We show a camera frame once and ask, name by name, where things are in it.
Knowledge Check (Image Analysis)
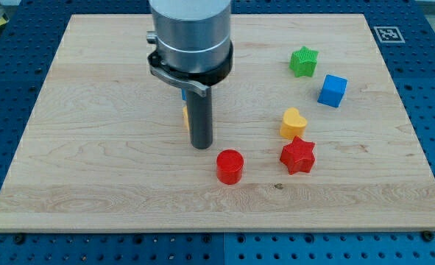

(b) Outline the white fiducial marker tag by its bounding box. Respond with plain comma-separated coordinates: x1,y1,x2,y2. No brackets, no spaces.
374,26,405,43

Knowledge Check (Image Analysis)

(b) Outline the yellow block behind rod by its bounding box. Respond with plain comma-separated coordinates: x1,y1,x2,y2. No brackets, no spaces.
183,106,189,131

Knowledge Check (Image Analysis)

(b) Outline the yellow heart block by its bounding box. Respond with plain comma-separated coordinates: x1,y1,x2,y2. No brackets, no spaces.
280,107,308,140

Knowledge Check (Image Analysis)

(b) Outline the red cylinder block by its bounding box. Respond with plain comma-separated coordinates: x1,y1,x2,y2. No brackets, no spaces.
216,149,244,185

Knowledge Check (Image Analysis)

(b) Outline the red star block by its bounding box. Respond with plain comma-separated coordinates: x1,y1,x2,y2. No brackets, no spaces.
280,136,316,175

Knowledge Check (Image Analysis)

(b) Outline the green star block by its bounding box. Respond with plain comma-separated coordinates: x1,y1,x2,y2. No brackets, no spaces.
289,46,319,77

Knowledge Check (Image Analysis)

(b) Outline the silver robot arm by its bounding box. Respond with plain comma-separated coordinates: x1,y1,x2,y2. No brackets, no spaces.
146,0,233,149

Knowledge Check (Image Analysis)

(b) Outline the blue cube block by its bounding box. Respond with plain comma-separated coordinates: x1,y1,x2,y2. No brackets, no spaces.
317,74,347,107

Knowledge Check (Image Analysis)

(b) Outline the blue block behind rod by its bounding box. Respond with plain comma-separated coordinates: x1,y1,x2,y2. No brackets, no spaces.
181,89,186,101

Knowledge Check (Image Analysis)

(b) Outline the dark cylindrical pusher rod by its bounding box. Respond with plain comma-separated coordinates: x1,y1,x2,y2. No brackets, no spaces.
185,88,213,149

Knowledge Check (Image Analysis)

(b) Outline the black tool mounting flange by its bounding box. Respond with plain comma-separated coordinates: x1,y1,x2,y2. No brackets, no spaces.
147,43,233,97

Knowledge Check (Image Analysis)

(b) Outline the light wooden board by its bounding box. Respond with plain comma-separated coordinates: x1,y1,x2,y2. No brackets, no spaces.
0,14,435,233

